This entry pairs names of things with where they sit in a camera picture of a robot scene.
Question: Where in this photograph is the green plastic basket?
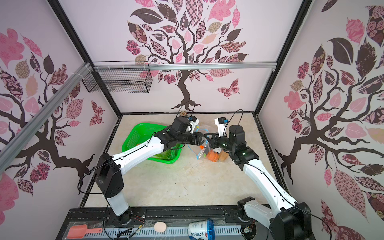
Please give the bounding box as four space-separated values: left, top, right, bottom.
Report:
122 123 182 164

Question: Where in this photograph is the pink plastic scoop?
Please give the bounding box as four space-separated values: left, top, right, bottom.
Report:
67 225 103 239

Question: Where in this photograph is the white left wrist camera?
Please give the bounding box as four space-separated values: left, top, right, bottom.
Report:
187 116 200 134

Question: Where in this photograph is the green cabbage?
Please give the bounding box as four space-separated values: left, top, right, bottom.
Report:
153 144 181 161

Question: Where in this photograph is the clear zip top bag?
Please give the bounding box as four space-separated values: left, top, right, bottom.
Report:
187 125 224 161

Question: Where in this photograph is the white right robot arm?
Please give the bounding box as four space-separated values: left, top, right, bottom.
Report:
204 125 313 240

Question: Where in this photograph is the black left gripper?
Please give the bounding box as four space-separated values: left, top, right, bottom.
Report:
177 131 208 145

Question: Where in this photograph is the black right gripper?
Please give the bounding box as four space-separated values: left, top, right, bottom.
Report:
204 131 236 154

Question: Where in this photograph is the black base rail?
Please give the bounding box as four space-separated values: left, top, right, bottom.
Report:
56 205 273 240

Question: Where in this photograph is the black wire basket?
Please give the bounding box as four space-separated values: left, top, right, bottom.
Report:
82 60 153 94

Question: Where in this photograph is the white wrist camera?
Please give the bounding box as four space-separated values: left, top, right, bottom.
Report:
215 117 228 137
187 116 200 134

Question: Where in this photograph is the beige egg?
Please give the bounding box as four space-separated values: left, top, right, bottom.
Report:
154 222 167 233

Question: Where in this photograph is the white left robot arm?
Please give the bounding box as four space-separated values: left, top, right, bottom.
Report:
94 116 204 224

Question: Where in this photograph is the white blue cup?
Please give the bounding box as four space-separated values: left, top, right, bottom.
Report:
188 220 216 240

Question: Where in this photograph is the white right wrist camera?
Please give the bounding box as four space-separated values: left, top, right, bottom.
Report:
215 117 228 137

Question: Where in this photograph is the yellow potato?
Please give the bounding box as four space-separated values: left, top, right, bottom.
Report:
219 151 229 162

